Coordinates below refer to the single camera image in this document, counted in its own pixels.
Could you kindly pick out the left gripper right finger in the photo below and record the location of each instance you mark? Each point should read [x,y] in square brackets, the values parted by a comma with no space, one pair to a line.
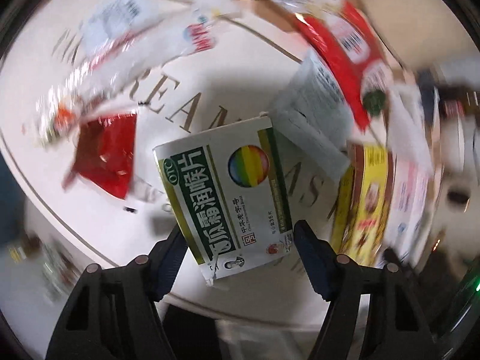
[396,327]

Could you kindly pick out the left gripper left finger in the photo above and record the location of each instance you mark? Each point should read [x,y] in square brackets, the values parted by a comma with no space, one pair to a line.
[111,313]

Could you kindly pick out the yellow brown food box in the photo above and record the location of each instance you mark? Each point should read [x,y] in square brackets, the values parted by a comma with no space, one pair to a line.
[363,203]

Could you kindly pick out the green white medicine box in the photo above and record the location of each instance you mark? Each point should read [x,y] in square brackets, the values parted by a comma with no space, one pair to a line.
[228,194]

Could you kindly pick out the large red snack bag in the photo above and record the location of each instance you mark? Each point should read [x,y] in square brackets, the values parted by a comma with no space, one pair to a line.
[352,52]

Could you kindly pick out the small red foil wrapper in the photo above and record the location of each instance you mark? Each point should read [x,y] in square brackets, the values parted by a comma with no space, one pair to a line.
[105,153]

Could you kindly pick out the white blue paper sachet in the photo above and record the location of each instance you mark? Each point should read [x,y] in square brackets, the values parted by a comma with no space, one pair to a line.
[313,114]

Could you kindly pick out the checkered white pink tablecloth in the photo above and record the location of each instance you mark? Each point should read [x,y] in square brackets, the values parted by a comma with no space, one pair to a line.
[251,63]

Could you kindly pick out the white red plastic wrapper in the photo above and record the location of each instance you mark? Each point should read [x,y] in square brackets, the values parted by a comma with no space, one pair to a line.
[122,40]

